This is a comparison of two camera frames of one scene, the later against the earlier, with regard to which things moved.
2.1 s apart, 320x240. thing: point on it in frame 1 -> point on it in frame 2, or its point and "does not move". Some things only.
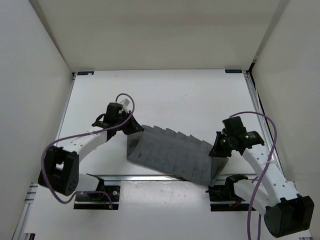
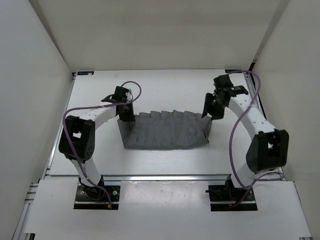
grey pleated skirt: (181, 155) -> (162, 129)
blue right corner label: (233, 71) does not move
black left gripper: (135, 126) -> (131, 117)
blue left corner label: (85, 73) does not move
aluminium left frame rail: (73, 76) does not move
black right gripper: (216, 150) -> (208, 108)
